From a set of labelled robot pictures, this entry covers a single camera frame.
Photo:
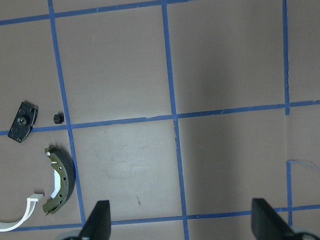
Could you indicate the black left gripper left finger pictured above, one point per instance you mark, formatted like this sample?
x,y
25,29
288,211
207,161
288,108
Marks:
x,y
98,225

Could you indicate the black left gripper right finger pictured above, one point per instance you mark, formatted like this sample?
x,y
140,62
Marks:
x,y
266,224

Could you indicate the black bearing gear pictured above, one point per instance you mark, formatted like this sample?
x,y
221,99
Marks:
x,y
23,120
58,118

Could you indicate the green brake shoe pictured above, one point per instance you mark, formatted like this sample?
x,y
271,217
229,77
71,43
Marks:
x,y
64,179

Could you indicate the white curved plastic part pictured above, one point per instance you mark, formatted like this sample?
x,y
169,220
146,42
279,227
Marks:
x,y
31,203

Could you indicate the black brake pad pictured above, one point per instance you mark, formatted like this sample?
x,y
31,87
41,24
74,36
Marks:
x,y
19,133

